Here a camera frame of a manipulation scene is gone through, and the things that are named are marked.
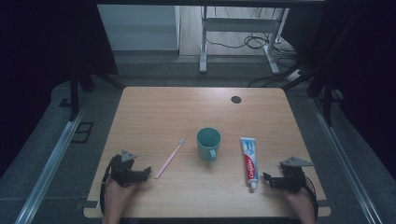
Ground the pink toothbrush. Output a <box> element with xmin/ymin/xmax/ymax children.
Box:
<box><xmin>154</xmin><ymin>137</ymin><xmax>187</xmax><ymax>180</ymax></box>

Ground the black floor hatch frame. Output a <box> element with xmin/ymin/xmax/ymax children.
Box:
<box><xmin>71</xmin><ymin>121</ymin><xmax>94</xmax><ymax>145</ymax></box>

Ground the white cabinet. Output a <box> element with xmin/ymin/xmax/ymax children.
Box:
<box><xmin>96</xmin><ymin>4</ymin><xmax>181</xmax><ymax>51</ymax></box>

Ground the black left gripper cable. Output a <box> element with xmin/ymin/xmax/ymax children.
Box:
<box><xmin>98</xmin><ymin>157</ymin><xmax>117</xmax><ymax>217</ymax></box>

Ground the white toothpaste tube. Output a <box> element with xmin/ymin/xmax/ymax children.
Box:
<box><xmin>239</xmin><ymin>136</ymin><xmax>260</xmax><ymax>190</ymax></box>

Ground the black floor cable bundle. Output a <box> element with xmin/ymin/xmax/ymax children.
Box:
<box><xmin>205</xmin><ymin>32</ymin><xmax>298</xmax><ymax>68</ymax></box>

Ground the black metal stand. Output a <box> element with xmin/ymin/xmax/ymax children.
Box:
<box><xmin>281</xmin><ymin>66</ymin><xmax>335</xmax><ymax>127</ymax></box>
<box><xmin>68</xmin><ymin>66</ymin><xmax>125</xmax><ymax>122</ymax></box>

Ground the white power strip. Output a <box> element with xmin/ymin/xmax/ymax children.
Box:
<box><xmin>287</xmin><ymin>68</ymin><xmax>304</xmax><ymax>82</ymax></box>

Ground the metal floor rail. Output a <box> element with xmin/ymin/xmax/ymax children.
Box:
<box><xmin>309</xmin><ymin>96</ymin><xmax>384</xmax><ymax>224</ymax></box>
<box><xmin>13</xmin><ymin>92</ymin><xmax>92</xmax><ymax>224</ymax></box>

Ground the white desk frame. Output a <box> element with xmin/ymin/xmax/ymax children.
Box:
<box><xmin>199</xmin><ymin>6</ymin><xmax>290</xmax><ymax>75</ymax></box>

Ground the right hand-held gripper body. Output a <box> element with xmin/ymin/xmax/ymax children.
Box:
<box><xmin>279</xmin><ymin>155</ymin><xmax>315</xmax><ymax>194</ymax></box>

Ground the teal cup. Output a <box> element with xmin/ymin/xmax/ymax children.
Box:
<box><xmin>195</xmin><ymin>126</ymin><xmax>222</xmax><ymax>162</ymax></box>

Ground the person's right hand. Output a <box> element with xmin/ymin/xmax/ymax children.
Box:
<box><xmin>283</xmin><ymin>188</ymin><xmax>317</xmax><ymax>218</ymax></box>

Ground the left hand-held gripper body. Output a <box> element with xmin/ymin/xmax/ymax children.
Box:
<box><xmin>109</xmin><ymin>149</ymin><xmax>140</xmax><ymax>189</ymax></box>

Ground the person's left hand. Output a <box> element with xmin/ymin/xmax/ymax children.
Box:
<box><xmin>103</xmin><ymin>179</ymin><xmax>138</xmax><ymax>217</ymax></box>

